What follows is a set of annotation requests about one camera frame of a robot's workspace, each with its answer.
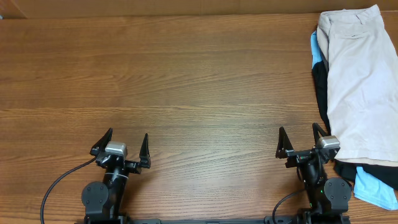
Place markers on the light blue garment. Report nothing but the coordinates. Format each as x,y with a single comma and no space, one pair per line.
366,187

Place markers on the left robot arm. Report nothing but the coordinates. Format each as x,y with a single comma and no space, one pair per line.
102,200

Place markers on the beige shorts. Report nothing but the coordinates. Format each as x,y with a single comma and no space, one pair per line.
361,85

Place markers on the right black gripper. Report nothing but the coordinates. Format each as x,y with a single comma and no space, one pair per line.
284,150

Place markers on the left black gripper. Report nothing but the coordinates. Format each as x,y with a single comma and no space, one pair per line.
135,167

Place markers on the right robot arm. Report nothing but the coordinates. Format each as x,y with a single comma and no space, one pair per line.
328,197

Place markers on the black garment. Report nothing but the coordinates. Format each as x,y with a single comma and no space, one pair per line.
387,175

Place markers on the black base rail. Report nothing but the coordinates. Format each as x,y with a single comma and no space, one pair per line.
265,220

